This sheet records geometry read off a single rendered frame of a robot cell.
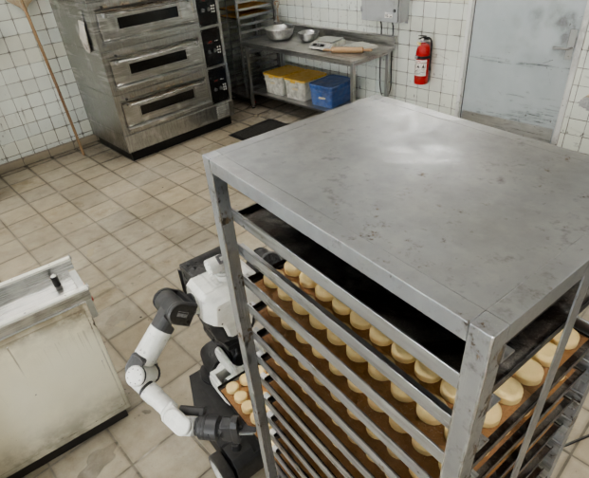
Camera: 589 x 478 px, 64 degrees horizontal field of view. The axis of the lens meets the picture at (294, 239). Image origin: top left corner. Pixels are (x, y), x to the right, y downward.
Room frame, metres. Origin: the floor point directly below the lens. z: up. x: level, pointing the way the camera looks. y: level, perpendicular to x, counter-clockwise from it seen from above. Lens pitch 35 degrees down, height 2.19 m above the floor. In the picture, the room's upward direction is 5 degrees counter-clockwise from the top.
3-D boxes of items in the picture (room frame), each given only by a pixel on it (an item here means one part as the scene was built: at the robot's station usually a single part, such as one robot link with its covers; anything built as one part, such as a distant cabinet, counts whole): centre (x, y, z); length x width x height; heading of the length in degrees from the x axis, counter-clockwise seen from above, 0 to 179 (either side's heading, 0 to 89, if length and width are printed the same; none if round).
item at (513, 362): (0.72, -0.22, 1.68); 0.60 x 0.40 x 0.02; 34
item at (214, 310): (1.52, 0.33, 0.88); 0.34 x 0.30 x 0.36; 124
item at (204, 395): (1.53, 0.34, 0.19); 0.64 x 0.52 x 0.33; 35
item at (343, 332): (0.62, -0.05, 1.59); 0.64 x 0.03 x 0.03; 34
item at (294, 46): (6.01, -0.42, 0.49); 1.90 x 0.72 x 0.98; 41
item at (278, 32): (6.41, -0.05, 0.95); 0.39 x 0.39 x 0.14
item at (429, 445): (0.62, -0.05, 1.50); 0.64 x 0.03 x 0.03; 34
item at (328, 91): (5.78, -0.62, 0.36); 0.47 x 0.38 x 0.26; 133
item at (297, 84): (6.12, -0.32, 0.36); 0.47 x 0.38 x 0.26; 131
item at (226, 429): (1.02, 0.31, 0.68); 0.12 x 0.10 x 0.13; 79
